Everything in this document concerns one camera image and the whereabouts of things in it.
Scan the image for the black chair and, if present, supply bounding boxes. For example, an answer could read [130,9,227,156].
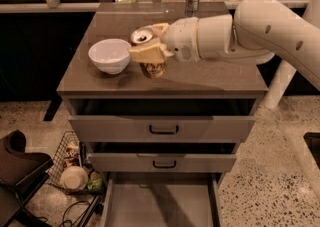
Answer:
[0,130,53,227]

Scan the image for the middle grey drawer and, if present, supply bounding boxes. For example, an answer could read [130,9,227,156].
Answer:
[89,143,236,173]

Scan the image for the green packet in basket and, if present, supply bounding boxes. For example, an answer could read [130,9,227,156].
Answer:
[87,172,103,191]

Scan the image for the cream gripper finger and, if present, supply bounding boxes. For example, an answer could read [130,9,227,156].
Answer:
[146,23,170,38]
[128,42,166,64]

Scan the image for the black floor cable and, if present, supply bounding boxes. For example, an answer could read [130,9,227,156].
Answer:
[56,199,101,227]

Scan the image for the white ceramic bowl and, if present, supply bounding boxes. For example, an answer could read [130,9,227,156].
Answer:
[88,39,131,75]

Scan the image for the black wire basket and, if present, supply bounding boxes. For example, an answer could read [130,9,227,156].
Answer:
[48,131,104,195]

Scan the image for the brown snack bag in basket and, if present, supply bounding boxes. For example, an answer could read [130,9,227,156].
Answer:
[63,142,80,168]

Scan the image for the white cup in basket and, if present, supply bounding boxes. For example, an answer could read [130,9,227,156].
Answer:
[60,166,88,190]

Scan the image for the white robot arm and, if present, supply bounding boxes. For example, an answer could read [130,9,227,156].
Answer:
[129,0,320,108]

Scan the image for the grey drawer cabinet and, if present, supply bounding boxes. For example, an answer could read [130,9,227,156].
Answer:
[56,1,269,227]

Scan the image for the top grey drawer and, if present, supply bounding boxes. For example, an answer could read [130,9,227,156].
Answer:
[68,98,257,144]

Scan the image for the grey railing ledge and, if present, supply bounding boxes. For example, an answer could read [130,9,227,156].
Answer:
[0,0,311,14]

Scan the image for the bottom grey drawer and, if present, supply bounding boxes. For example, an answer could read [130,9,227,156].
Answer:
[99,173,224,227]

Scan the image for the silver tall can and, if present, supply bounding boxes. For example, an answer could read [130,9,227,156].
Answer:
[185,0,200,16]

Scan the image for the orange soda can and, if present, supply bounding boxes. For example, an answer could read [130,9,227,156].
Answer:
[131,27,167,79]

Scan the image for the grey drawer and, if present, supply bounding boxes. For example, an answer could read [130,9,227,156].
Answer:
[68,98,257,144]
[89,143,236,173]
[99,173,224,227]

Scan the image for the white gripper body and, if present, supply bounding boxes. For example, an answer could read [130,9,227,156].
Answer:
[163,17,200,62]

